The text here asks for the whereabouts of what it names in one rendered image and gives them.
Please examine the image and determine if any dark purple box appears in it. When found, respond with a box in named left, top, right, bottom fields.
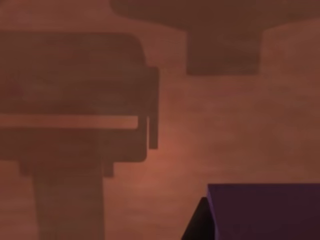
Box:
left=206, top=183, right=320, bottom=240

